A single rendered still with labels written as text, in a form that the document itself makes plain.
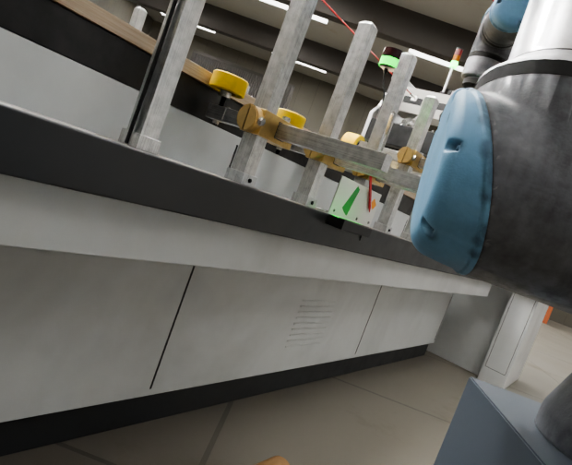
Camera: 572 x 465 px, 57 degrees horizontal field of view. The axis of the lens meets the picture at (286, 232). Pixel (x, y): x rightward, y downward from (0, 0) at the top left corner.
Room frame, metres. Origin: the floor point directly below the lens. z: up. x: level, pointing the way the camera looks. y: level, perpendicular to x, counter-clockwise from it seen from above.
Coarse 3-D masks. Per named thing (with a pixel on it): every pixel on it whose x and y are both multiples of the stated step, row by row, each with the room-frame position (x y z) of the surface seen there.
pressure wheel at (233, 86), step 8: (216, 72) 1.11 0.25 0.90; (224, 72) 1.10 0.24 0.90; (216, 80) 1.11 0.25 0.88; (224, 80) 1.10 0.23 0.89; (232, 80) 1.11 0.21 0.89; (240, 80) 1.11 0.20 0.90; (216, 88) 1.15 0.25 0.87; (224, 88) 1.10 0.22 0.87; (232, 88) 1.11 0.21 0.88; (240, 88) 1.12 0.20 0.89; (224, 96) 1.13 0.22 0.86; (232, 96) 1.17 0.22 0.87; (240, 96) 1.13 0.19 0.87; (224, 104) 1.14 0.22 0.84
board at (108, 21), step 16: (64, 0) 0.85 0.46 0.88; (80, 0) 0.87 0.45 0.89; (80, 16) 0.89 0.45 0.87; (96, 16) 0.90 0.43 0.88; (112, 16) 0.92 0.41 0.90; (112, 32) 0.94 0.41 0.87; (128, 32) 0.96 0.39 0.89; (144, 48) 0.99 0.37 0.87; (192, 64) 1.10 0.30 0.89; (208, 80) 1.15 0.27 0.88; (304, 128) 1.49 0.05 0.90
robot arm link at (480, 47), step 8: (488, 8) 1.25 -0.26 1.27; (480, 32) 1.23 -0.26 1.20; (480, 40) 1.23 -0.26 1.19; (472, 48) 1.25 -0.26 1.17; (480, 48) 1.22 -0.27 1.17; (488, 48) 1.21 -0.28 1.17; (496, 48) 1.20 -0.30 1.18; (504, 48) 1.20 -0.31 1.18; (488, 56) 1.21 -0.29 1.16; (496, 56) 1.21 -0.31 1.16; (504, 56) 1.21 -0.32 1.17
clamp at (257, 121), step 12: (252, 108) 0.99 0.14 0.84; (240, 120) 1.00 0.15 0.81; (252, 120) 0.98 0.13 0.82; (264, 120) 0.99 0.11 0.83; (276, 120) 1.02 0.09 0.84; (252, 132) 1.00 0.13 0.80; (264, 132) 1.01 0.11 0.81; (276, 132) 1.04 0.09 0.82; (276, 144) 1.06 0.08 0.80; (288, 144) 1.08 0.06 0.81
